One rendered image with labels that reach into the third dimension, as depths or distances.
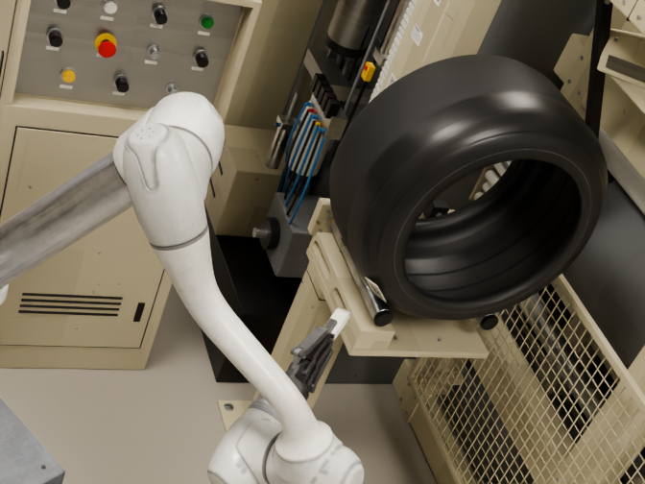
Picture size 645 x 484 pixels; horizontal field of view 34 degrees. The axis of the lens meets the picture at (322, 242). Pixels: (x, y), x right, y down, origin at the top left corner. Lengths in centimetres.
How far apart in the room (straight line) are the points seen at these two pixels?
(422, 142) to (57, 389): 153
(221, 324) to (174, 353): 163
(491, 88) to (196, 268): 76
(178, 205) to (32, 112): 106
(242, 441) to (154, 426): 125
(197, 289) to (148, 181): 22
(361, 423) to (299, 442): 161
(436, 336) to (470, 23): 73
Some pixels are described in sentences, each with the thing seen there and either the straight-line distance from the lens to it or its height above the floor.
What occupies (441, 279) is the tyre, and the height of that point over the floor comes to 92.
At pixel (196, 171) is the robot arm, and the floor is 138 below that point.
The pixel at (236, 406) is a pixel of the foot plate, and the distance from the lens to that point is 329.
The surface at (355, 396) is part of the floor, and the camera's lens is 351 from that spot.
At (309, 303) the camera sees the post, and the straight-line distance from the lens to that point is 284.
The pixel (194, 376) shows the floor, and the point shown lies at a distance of 335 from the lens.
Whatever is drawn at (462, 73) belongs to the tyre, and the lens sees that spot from 220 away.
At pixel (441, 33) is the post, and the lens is 239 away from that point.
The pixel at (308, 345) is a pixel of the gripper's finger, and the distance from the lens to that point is 204.
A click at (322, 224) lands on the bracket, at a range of 257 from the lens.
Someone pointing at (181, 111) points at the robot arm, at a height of 141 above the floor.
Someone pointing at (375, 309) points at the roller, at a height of 91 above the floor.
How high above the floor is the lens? 230
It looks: 34 degrees down
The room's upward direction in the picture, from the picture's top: 23 degrees clockwise
